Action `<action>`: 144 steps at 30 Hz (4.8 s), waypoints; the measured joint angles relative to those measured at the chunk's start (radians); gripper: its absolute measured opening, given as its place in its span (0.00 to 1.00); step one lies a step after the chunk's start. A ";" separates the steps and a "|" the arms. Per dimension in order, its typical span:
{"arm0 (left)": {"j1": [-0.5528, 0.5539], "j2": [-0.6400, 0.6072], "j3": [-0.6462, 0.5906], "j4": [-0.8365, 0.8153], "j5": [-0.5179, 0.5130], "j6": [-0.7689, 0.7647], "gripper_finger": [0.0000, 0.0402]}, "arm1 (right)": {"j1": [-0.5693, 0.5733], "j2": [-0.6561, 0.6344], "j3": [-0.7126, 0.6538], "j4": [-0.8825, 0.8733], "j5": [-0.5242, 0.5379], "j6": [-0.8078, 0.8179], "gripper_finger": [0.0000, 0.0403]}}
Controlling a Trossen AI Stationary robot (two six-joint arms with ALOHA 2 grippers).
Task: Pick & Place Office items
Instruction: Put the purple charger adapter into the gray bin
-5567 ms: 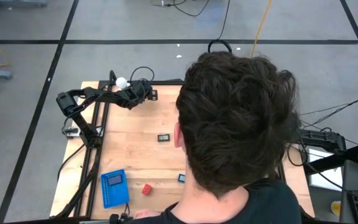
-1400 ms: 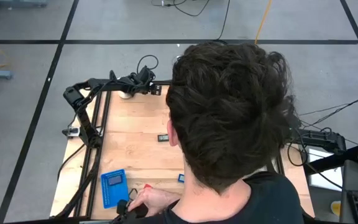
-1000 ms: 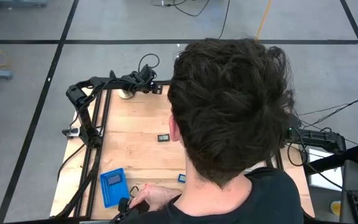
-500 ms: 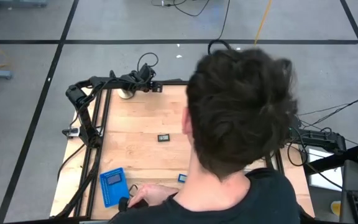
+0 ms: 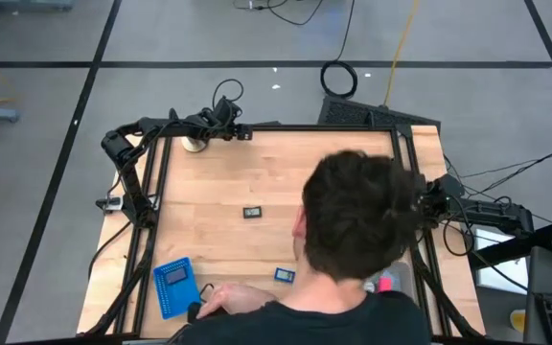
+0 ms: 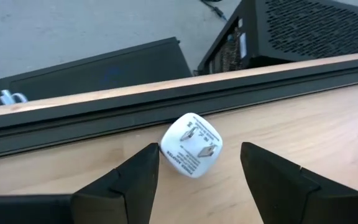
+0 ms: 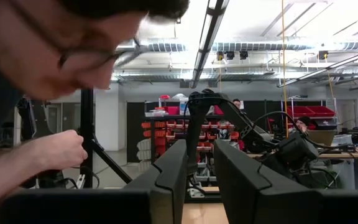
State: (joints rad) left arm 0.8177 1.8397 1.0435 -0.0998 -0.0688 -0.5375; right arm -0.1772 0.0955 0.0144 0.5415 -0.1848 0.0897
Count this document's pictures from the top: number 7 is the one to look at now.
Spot silver metal bar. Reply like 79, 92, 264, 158
75, 173, 87, 190

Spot long ceiling light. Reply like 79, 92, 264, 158
190, 0, 229, 90

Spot wooden work table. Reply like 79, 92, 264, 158
246, 149, 358, 190

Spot tan box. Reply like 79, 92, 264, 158
306, 129, 337, 146

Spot white stacked bins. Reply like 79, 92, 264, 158
137, 138, 152, 174

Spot silver ceiling air duct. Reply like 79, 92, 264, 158
113, 37, 358, 54

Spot person's hand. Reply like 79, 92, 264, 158
31, 129, 89, 172

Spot yellow cable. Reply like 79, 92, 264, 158
280, 0, 290, 139

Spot ceiling light strip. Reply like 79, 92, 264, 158
277, 48, 358, 88

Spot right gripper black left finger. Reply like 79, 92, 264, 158
126, 139, 188, 224

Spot person's forearm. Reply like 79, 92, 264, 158
0, 146, 48, 209

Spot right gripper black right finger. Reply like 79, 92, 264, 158
213, 139, 321, 224

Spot shelf rack orange bins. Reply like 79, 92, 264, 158
126, 99, 248, 190

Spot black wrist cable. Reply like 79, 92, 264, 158
252, 110, 351, 149

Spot person's glasses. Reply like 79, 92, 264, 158
14, 0, 142, 70

